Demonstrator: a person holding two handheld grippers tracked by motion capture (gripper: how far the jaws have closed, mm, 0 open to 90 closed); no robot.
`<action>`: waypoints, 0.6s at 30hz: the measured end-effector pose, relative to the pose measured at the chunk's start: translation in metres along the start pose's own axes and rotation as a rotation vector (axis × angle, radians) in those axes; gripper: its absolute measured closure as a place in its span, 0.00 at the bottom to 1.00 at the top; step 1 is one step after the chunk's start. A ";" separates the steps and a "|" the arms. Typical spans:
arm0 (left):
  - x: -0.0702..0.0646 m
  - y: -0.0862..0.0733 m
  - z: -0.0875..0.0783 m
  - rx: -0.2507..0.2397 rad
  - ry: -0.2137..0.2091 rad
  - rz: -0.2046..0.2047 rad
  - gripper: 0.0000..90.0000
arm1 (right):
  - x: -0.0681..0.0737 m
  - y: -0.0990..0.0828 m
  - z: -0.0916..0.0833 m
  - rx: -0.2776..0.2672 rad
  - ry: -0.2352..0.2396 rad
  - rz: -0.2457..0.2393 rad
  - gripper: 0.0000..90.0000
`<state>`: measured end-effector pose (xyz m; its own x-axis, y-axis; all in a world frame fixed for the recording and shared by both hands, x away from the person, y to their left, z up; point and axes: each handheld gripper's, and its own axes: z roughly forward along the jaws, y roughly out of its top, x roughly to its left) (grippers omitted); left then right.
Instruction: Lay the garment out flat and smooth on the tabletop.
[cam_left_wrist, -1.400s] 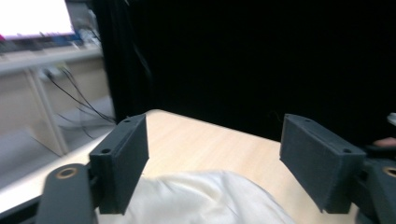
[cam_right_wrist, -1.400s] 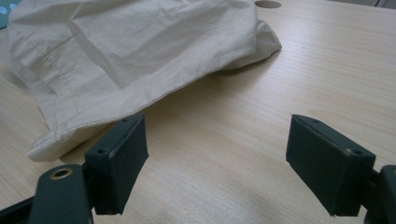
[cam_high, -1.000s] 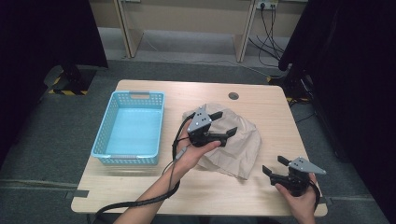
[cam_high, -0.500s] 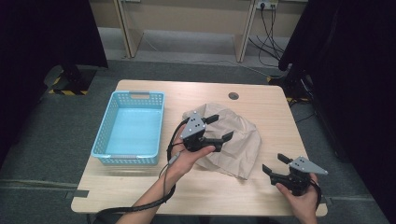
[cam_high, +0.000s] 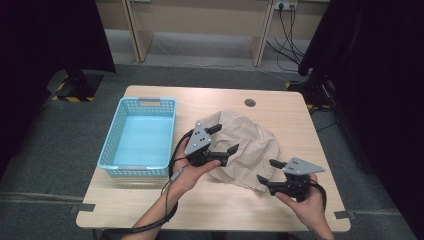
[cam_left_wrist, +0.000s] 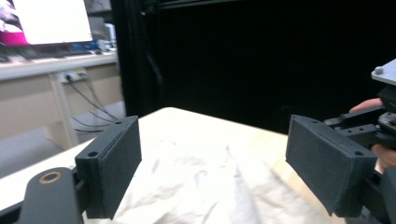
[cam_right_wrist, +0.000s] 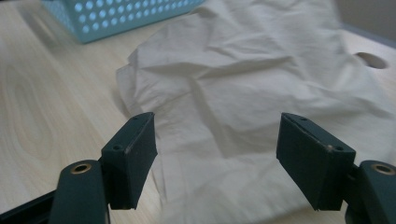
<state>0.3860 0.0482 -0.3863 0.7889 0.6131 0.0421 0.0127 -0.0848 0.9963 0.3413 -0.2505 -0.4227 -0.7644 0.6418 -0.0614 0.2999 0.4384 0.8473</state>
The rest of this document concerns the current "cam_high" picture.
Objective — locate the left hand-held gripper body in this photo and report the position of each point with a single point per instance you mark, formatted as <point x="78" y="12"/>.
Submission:
<point x="198" y="141"/>

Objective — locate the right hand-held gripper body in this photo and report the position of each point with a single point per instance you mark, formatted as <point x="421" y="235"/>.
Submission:
<point x="298" y="181"/>

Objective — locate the beige shirt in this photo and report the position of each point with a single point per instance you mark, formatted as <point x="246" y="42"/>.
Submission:
<point x="248" y="150"/>

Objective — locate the blue plastic basket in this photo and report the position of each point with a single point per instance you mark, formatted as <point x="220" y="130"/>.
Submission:
<point x="143" y="143"/>

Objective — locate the person's right hand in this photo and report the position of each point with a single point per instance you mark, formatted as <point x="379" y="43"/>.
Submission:
<point x="308" y="210"/>

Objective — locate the person's left hand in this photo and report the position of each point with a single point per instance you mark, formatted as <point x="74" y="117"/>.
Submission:
<point x="190" y="178"/>

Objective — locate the black stand base yellow tape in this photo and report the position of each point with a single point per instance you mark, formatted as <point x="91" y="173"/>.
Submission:
<point x="316" y="90"/>

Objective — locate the black curtain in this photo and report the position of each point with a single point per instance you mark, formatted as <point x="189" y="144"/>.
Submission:
<point x="376" y="83"/>
<point x="40" y="50"/>

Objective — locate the black stand base striped tape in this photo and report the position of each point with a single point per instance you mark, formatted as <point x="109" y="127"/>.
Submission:
<point x="78" y="86"/>

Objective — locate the beige wooden desk frame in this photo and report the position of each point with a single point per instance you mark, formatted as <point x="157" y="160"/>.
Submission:
<point x="200" y="30"/>

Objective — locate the white wall power socket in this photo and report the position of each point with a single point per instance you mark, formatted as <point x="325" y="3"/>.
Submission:
<point x="286" y="4"/>

